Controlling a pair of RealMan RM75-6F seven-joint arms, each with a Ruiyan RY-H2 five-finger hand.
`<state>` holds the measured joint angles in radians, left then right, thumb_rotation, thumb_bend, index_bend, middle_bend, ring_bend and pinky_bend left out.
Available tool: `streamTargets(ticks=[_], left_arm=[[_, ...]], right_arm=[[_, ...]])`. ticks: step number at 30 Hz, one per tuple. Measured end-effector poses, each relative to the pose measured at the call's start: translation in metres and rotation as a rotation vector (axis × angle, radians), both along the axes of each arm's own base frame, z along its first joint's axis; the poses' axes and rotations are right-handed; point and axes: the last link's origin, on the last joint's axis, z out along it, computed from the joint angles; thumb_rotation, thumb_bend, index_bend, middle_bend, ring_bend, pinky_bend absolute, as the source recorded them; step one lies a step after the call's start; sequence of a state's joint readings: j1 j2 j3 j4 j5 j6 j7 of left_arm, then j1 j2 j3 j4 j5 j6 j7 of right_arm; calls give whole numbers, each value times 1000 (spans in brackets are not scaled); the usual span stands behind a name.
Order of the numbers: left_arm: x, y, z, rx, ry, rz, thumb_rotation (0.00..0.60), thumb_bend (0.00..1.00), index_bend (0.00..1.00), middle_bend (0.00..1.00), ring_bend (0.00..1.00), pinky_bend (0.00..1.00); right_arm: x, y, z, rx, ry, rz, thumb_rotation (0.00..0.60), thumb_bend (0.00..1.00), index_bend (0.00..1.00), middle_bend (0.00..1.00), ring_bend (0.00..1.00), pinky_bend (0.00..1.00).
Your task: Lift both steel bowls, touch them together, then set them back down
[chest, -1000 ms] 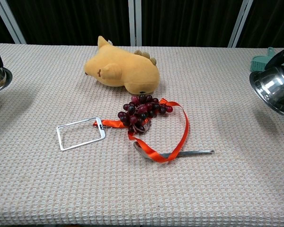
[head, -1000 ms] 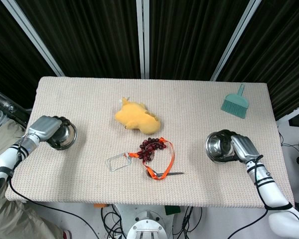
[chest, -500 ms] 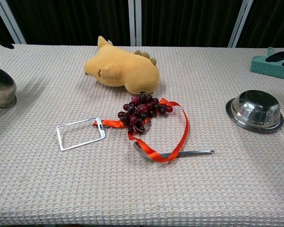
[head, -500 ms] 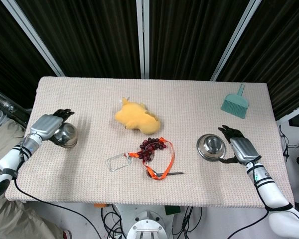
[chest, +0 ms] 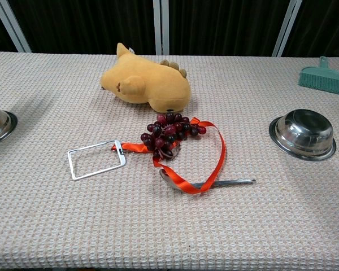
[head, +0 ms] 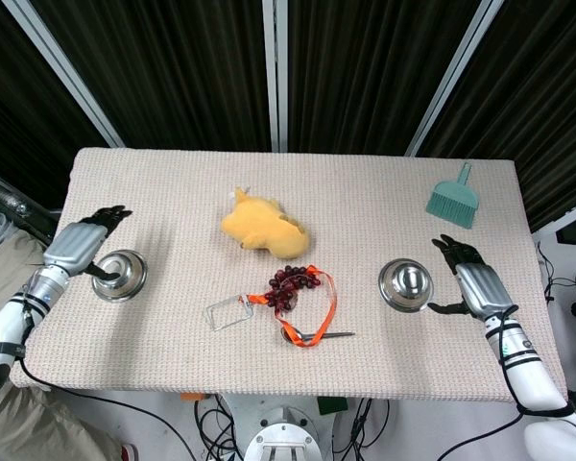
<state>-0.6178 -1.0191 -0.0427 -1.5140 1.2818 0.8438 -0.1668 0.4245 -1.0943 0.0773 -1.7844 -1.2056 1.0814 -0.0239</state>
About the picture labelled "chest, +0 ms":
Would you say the metal bowl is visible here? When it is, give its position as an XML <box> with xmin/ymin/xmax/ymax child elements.
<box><xmin>268</xmin><ymin>108</ymin><xmax>337</xmax><ymax>162</ymax></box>
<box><xmin>0</xmin><ymin>103</ymin><xmax>19</xmax><ymax>148</ymax></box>

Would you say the dark red grape bunch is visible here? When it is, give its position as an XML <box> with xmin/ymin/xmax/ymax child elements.
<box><xmin>140</xmin><ymin>112</ymin><xmax>208</xmax><ymax>161</ymax></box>

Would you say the yellow plush toy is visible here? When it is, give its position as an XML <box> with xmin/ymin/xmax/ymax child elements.
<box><xmin>99</xmin><ymin>42</ymin><xmax>192</xmax><ymax>114</ymax></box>

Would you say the metal spoon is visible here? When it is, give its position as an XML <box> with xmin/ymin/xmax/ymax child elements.
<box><xmin>159</xmin><ymin>168</ymin><xmax>257</xmax><ymax>194</ymax></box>

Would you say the clear badge holder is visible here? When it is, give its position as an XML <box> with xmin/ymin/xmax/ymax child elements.
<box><xmin>67</xmin><ymin>139</ymin><xmax>127</xmax><ymax>181</ymax></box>

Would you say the beige waffle tablecloth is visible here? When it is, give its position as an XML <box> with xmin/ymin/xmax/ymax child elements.
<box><xmin>0</xmin><ymin>51</ymin><xmax>339</xmax><ymax>271</ymax></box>

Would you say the teal hand brush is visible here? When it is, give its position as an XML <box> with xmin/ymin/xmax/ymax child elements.
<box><xmin>298</xmin><ymin>55</ymin><xmax>339</xmax><ymax>97</ymax></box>

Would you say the orange ribbon lanyard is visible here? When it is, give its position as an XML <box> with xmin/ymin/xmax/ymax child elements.
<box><xmin>111</xmin><ymin>117</ymin><xmax>228</xmax><ymax>196</ymax></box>

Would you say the aluminium frame post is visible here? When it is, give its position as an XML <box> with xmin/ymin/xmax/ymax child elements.
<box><xmin>0</xmin><ymin>0</ymin><xmax>32</xmax><ymax>54</ymax></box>
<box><xmin>153</xmin><ymin>0</ymin><xmax>171</xmax><ymax>56</ymax></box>
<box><xmin>272</xmin><ymin>0</ymin><xmax>303</xmax><ymax>58</ymax></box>

